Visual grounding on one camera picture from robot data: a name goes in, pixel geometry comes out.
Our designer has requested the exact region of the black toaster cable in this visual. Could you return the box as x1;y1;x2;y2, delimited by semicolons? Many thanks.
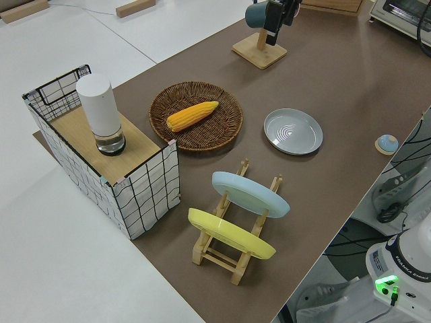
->
416;0;431;59

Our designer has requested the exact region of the dark blue mug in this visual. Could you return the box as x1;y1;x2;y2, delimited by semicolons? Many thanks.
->
244;2;270;30

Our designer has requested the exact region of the light blue plate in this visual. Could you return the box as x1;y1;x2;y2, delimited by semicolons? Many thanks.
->
211;171;291;219

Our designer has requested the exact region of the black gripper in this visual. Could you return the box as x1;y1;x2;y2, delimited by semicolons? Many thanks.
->
265;0;301;46

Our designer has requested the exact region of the wooden box with black handle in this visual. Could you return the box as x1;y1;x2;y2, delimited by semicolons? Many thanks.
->
300;0;365;15

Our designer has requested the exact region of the wooden plate rack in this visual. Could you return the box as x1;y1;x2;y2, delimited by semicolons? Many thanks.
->
191;158;284;286

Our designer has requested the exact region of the gray round plate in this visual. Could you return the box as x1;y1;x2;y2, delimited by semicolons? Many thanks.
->
263;108;324;155

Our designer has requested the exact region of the yellow plate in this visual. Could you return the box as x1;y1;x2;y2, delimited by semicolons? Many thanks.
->
187;207;277;260

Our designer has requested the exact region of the wooden mug tree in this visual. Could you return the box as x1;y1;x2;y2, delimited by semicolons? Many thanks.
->
231;26;288;70

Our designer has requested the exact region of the wire rack with grid cloth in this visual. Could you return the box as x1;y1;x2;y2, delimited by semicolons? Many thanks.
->
22;63;182;241

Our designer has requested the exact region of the white toaster oven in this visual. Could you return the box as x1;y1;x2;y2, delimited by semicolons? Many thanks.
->
368;0;431;43

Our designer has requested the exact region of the black coiled cable bundle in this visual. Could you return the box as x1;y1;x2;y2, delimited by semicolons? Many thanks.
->
376;203;402;223

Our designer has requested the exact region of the brown table mat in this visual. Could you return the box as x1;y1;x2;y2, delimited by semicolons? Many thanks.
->
32;6;431;323

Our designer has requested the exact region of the light wooden block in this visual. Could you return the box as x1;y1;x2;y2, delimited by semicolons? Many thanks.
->
115;0;158;18
0;0;50;24

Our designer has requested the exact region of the yellow corn cob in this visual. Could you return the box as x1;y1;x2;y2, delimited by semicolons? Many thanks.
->
166;100;220;133

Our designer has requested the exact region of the brown wicker basket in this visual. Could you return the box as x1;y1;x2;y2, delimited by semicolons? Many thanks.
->
148;81;244;155

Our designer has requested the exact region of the white cylindrical bottle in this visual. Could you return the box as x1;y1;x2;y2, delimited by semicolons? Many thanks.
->
75;73;127;157

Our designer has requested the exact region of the small blue dome bell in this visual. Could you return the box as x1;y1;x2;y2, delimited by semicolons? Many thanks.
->
374;134;400;155

